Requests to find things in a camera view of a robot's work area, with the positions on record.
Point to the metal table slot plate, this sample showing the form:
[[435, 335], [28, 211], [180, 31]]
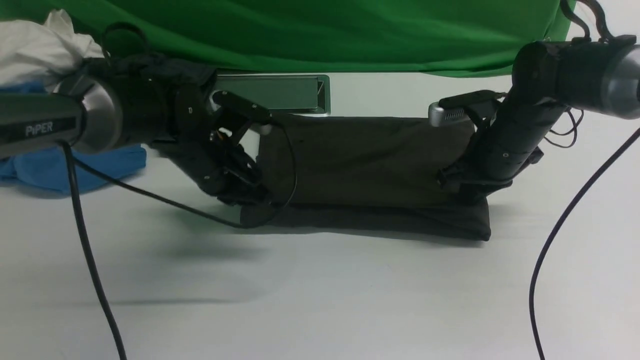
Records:
[[285, 93]]

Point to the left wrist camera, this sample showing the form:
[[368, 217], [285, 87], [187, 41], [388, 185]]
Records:
[[238, 114]]

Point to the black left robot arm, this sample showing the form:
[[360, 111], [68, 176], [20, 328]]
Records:
[[169, 104]]

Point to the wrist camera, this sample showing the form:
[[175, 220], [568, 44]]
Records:
[[238, 114], [473, 106]]

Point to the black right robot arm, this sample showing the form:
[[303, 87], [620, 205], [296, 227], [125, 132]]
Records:
[[548, 80]]

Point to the dark teal crumpled garment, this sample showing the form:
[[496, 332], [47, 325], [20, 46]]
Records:
[[155, 65]]

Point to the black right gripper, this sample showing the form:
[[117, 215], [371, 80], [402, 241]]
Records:
[[505, 143]]

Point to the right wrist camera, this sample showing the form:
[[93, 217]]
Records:
[[473, 106]]

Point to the white crumpled garment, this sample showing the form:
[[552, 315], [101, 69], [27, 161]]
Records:
[[43, 52]]

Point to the dark gray long-sleeve top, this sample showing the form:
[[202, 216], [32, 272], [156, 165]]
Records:
[[369, 174]]

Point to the green backdrop cloth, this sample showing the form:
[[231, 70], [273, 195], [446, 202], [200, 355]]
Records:
[[454, 38]]

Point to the blue crumpled garment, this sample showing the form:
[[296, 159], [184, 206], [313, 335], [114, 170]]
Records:
[[75, 167]]

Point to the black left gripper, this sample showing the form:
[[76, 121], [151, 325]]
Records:
[[209, 152]]

